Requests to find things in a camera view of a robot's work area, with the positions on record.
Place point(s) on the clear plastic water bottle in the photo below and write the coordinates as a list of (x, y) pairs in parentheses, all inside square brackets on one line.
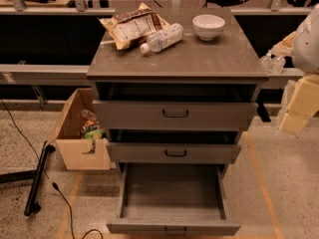
[(162, 39)]

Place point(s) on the brown snack bag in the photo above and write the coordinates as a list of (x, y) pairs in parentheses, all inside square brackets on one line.
[(132, 28)]

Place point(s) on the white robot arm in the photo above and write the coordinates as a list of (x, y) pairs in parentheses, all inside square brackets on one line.
[(302, 46)]

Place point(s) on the clear pump bottle right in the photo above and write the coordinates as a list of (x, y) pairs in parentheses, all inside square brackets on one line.
[(277, 65)]

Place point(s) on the green snack packet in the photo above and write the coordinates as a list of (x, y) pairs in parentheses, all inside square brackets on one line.
[(93, 134)]

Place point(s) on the grey drawer cabinet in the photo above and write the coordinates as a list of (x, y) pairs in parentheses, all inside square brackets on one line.
[(224, 70)]

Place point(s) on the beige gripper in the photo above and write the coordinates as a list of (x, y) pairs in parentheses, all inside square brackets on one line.
[(306, 47)]

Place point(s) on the white ceramic bowl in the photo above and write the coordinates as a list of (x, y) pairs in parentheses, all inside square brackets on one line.
[(207, 27)]

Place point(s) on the grey drawer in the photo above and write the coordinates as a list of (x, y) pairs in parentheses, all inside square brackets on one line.
[(171, 115), (173, 153), (172, 200)]

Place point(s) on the clear pump bottle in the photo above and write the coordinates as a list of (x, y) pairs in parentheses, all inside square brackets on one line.
[(277, 65), (266, 61)]

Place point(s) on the grey top drawer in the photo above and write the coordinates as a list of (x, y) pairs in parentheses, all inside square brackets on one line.
[(171, 115)]

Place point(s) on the grey bottom drawer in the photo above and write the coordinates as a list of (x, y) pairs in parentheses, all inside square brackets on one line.
[(172, 200)]

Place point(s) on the clear pump bottle left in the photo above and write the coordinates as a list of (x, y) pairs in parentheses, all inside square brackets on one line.
[(266, 61)]

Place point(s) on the cardboard box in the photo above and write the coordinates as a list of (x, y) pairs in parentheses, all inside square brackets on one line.
[(77, 152)]

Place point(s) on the grey metal rail shelf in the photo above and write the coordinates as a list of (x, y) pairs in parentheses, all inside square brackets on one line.
[(66, 75)]

